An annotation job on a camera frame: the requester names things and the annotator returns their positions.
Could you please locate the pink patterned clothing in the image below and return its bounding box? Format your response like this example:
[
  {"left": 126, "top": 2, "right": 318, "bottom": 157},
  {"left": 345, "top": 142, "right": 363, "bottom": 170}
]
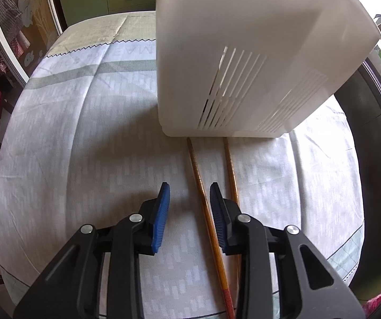
[{"left": 362, "top": 290, "right": 381, "bottom": 317}]

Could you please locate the brown wooden chopstick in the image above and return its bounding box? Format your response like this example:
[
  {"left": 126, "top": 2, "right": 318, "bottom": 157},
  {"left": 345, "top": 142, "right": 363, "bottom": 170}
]
[{"left": 223, "top": 137, "right": 243, "bottom": 274}]

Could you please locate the white plastic utensil holder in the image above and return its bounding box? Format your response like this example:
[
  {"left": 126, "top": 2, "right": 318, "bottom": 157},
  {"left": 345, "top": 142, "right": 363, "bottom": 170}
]
[{"left": 155, "top": 0, "right": 381, "bottom": 139}]

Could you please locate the grey patterned tablecloth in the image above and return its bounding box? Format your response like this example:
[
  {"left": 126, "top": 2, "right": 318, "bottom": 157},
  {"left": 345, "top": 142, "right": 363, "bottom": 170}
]
[{"left": 0, "top": 11, "right": 366, "bottom": 319}]

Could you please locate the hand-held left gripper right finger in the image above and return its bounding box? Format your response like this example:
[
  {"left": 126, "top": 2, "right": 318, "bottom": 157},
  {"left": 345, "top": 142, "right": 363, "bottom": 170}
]
[{"left": 209, "top": 182, "right": 365, "bottom": 319}]

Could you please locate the printed glass sliding door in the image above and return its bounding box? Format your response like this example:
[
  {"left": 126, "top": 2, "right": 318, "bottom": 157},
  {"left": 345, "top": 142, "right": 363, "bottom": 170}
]
[{"left": 0, "top": 0, "right": 64, "bottom": 87}]

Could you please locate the brown chopstick with red end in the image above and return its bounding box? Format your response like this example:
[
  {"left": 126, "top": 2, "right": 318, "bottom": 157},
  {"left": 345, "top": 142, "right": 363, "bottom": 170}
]
[{"left": 186, "top": 137, "right": 236, "bottom": 319}]

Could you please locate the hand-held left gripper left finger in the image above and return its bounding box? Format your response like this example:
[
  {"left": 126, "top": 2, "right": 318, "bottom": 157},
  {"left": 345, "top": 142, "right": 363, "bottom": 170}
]
[{"left": 13, "top": 182, "right": 171, "bottom": 319}]

